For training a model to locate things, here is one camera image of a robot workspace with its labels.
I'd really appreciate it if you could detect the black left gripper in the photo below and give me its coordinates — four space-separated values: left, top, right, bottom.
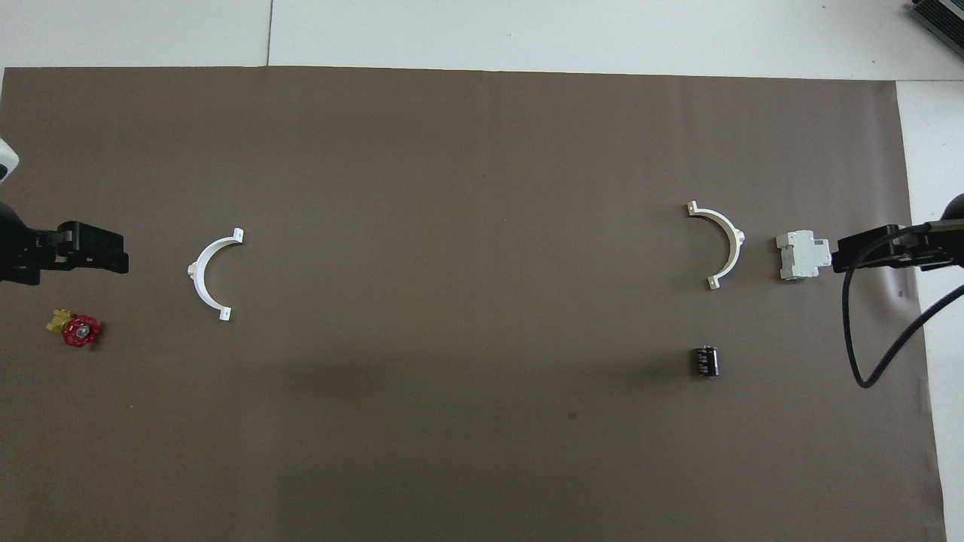
0 199 130 285

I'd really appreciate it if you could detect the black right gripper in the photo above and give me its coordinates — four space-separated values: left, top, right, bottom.
832 194 964 273

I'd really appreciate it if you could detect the white half pipe clamp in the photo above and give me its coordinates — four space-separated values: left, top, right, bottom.
187 228 246 322
687 201 746 291

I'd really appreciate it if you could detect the white circuit breaker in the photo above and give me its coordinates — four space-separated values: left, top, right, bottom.
776 230 833 282

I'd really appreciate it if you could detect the grey ribbed device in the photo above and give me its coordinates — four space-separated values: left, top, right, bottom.
906 0 964 38

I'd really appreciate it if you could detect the brown paper table mat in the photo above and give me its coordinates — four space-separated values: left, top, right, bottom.
0 66 948 542

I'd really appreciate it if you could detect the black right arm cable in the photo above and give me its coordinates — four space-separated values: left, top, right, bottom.
843 222 964 389

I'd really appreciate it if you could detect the red handle brass valve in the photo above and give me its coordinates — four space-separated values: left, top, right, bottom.
47 309 101 348

